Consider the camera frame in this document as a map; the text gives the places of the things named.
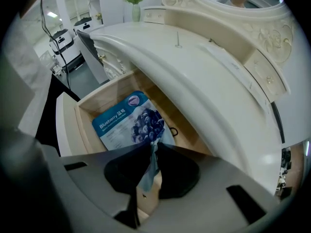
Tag person's grey sweatshirt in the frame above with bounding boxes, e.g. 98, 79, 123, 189
2, 8, 53, 138

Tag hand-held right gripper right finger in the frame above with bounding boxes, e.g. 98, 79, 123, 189
145, 143, 280, 233

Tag person's black trousers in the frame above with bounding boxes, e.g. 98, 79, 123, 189
35, 74, 81, 155

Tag small blue packet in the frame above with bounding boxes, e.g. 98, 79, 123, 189
91, 90, 176, 193

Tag white mobile robot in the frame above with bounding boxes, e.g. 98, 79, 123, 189
72, 17, 93, 36
50, 29, 86, 72

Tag white vanity dressing table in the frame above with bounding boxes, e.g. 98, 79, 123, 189
89, 5, 292, 196

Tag black cable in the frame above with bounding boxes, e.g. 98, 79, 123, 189
40, 0, 72, 92

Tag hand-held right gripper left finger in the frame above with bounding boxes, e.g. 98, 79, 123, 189
59, 146, 154, 233

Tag pale green vase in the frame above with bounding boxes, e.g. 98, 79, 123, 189
132, 3, 141, 23

